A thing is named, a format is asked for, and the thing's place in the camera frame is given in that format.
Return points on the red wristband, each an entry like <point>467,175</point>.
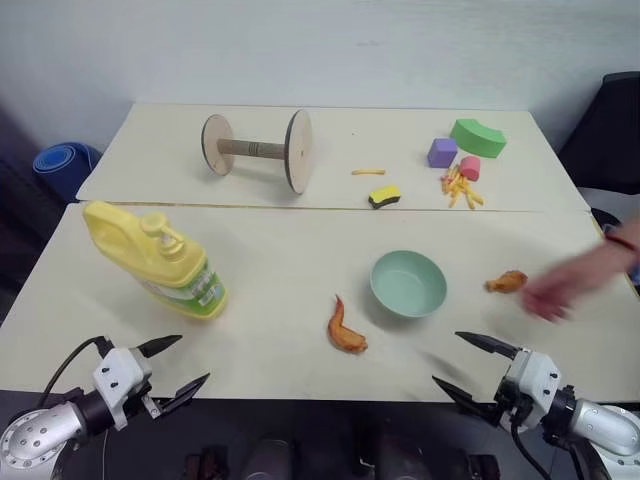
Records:
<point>620,242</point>

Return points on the purple foam cube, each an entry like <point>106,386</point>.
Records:
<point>442,152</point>

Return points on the person's bare hand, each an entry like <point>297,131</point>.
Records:
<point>565,282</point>

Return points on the green foam arch block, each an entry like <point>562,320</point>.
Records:
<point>478,137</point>

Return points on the black chair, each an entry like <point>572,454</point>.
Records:
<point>607,135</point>

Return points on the teal green bowl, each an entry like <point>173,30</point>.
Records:
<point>408,284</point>

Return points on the dark rounded shape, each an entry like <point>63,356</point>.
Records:
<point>266,461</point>

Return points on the orange toy chicken drumstick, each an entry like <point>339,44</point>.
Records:
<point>506,281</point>

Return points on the yellow detergent bottle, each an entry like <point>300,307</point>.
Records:
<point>160,260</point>

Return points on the person's bare forearm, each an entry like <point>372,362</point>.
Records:
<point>627,240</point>

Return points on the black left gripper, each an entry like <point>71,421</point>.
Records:
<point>138,406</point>

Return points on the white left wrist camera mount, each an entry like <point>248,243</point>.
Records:
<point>120,372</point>

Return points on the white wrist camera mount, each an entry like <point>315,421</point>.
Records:
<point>120,372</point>
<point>537,372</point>

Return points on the pink red fries cup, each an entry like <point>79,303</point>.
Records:
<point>470,167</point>

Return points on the blue rolled foam mat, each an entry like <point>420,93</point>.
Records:
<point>62,160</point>

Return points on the orange toy chicken wing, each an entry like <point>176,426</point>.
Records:
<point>345,332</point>

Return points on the yellow and black sponge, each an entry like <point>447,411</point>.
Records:
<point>384,196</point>

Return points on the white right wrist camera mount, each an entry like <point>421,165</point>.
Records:
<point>537,372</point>

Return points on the single yellow toy fry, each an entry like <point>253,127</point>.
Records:
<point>368,172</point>

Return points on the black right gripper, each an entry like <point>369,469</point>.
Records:
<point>509,403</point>

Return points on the wooden spool with two discs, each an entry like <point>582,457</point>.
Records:
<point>257,150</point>

